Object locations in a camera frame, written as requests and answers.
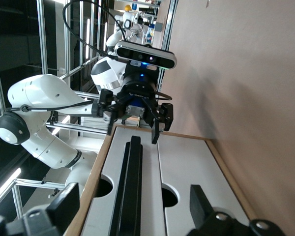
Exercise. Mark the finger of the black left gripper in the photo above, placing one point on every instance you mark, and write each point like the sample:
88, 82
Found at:
105, 103
166, 113

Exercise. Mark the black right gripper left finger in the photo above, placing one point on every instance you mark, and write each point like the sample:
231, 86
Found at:
51, 216

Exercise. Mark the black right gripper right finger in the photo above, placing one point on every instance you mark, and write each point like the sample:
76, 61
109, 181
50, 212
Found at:
211, 221

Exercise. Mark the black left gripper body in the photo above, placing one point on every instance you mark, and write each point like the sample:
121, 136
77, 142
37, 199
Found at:
140, 84

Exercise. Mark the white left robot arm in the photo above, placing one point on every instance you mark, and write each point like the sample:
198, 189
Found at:
49, 96

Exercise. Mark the light wooden drawer cabinet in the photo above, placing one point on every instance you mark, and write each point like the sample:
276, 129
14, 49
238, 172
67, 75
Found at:
88, 189

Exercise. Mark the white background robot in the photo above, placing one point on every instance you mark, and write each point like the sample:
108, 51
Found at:
132, 22

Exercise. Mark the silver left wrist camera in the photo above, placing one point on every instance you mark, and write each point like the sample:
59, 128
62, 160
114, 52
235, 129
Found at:
147, 55

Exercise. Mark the aluminium extrusion frame rails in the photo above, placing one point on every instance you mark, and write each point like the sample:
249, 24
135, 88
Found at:
42, 37

